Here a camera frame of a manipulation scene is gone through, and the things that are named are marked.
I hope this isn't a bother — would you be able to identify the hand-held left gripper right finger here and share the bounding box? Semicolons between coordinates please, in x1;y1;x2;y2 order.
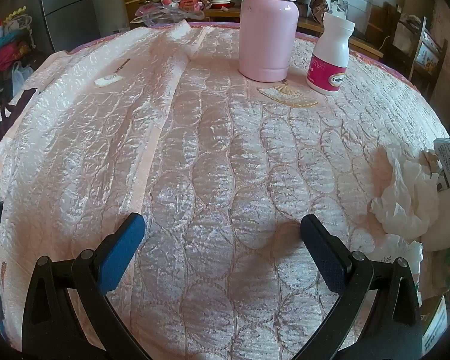
296;214;422;360

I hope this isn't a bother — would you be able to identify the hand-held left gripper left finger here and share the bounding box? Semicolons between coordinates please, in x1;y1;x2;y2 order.
22;212;151;360

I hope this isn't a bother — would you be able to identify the white tissue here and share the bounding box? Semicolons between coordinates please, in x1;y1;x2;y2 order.
375;232;424;271
371;146;441;242

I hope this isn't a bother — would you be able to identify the pink quilted bedspread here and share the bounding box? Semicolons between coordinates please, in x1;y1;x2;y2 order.
0;20;450;360

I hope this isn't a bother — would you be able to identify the white green box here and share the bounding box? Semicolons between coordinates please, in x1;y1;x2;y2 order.
421;295;449;350

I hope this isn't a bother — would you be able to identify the dark cloth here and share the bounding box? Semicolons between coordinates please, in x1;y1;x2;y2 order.
0;87;39;155

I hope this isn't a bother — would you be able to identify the white plastic bag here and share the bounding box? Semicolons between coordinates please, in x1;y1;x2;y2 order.
11;61;34;97

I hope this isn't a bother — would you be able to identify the white pill bottle pink label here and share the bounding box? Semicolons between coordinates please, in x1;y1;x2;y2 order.
306;12;356;95

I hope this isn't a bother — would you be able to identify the wooden headboard shelf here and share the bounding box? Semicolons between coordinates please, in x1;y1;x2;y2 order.
131;5;385;59

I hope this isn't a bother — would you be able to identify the pink insulated bottle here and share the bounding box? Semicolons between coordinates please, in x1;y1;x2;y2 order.
238;0;300;82

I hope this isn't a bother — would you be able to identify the pile of colourful bags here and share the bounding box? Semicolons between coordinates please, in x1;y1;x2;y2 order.
0;7;37;83

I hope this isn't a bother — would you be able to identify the wooden chair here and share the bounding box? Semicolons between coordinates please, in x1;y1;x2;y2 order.
382;4;449;94

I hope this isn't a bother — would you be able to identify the grey refrigerator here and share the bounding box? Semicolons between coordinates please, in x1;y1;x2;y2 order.
37;0;132;52

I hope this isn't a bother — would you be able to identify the shelf clutter pile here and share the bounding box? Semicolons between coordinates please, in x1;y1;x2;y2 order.
135;0;234;24

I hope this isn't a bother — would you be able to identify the brown patterned cloth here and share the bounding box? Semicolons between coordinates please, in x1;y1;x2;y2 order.
310;0;343;24

